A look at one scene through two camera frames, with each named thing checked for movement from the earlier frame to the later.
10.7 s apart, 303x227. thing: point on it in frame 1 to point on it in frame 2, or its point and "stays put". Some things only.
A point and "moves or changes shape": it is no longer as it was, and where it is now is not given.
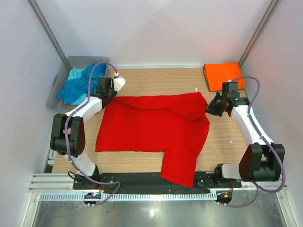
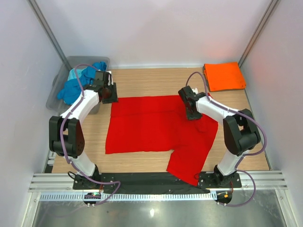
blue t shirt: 73,89 stays put
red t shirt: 176,124 moves or changes shape
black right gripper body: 216,106 to 191,114
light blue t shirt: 75,73 stays put
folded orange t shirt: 216,74 stays put
